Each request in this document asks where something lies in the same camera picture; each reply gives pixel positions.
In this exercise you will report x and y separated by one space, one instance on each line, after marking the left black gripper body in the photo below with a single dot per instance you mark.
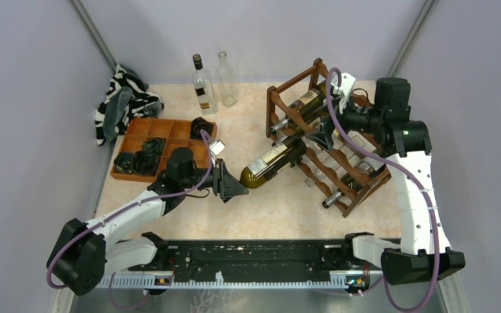
216 178

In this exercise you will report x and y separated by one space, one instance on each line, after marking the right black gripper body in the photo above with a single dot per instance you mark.
359 119

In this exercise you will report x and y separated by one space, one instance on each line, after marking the dark wine bottle black cap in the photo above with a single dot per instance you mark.
283 154

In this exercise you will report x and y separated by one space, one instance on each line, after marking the dark green wine bottle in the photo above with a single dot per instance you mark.
306 105

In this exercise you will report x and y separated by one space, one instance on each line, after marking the brown wooden wine rack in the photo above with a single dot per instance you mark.
333 164

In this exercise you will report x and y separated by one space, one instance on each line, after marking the slim clear glass bottle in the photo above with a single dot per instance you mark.
310 181

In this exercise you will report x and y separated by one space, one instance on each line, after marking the olive wine bottle grey cap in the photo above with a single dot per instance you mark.
367 165

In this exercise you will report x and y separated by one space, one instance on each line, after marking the clear square spirit bottle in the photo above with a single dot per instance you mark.
203 87

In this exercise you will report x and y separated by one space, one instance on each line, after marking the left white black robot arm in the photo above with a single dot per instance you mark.
121 224

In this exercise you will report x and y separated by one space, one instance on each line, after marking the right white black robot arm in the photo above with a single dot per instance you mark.
410 185

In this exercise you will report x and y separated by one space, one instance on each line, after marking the black rolled sock top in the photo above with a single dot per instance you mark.
199 125

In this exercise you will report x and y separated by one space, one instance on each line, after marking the dark rolled sock middle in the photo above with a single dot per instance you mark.
154 145

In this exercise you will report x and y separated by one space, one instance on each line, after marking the dark rolled sock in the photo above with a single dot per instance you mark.
154 145
145 163

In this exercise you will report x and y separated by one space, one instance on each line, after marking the dark rolled sock front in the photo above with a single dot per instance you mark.
145 163

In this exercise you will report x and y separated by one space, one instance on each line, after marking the orange wooden compartment tray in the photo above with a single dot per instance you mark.
175 131

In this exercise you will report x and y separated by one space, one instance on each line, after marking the teal rolled sock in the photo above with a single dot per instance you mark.
123 163

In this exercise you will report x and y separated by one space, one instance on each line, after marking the zebra striped cloth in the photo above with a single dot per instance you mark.
143 102

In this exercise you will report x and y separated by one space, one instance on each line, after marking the grey blue cloth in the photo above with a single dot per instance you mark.
114 112

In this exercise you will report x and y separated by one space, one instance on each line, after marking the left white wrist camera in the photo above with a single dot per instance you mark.
216 147

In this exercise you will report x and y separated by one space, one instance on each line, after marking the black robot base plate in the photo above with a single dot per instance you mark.
278 260

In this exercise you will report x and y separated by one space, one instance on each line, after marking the grey cable comb strip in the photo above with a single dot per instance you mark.
151 282

